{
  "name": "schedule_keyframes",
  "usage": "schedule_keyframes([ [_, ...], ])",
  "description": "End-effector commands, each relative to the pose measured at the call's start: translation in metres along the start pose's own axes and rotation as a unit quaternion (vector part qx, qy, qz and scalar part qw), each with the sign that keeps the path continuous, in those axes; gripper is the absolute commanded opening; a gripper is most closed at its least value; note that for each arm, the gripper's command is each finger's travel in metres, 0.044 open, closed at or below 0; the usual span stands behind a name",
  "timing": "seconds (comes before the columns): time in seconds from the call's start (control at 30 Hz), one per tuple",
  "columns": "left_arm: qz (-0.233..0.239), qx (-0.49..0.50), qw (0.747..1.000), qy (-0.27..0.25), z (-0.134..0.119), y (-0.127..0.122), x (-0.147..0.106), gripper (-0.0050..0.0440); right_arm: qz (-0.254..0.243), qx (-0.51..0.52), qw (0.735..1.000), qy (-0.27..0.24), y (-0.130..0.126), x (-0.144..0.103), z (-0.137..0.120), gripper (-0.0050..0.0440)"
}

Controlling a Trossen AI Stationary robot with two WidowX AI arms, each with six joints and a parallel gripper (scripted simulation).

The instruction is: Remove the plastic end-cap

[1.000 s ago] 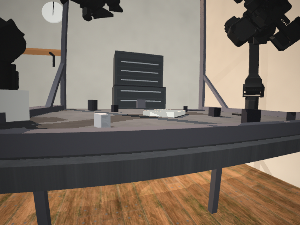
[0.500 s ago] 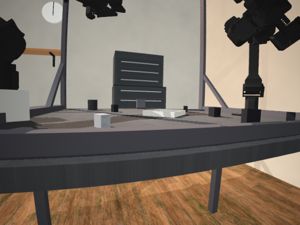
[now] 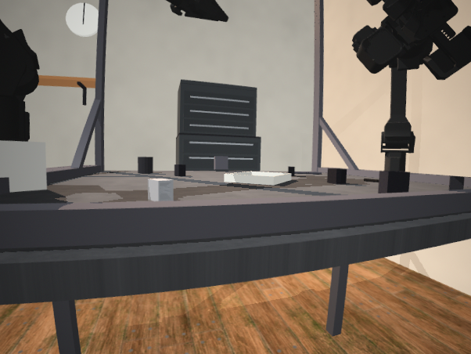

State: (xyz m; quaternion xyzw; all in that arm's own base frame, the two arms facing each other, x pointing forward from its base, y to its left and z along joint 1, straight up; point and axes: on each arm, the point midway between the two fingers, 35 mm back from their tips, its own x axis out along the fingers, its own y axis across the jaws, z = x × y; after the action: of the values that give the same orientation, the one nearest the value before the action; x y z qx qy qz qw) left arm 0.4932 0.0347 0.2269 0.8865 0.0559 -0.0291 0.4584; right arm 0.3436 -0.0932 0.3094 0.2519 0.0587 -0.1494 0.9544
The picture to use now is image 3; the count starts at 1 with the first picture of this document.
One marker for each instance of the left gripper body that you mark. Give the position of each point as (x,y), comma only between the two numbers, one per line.
(451,55)

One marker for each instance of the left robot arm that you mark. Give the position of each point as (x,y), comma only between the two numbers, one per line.
(376,49)

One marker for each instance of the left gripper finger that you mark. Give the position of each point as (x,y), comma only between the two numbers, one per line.
(396,8)
(428,16)

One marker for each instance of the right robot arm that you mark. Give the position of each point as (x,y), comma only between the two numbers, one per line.
(18,78)

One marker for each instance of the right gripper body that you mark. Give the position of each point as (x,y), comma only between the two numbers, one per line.
(199,7)

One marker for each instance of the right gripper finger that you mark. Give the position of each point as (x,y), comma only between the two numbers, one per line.
(191,14)
(215,12)

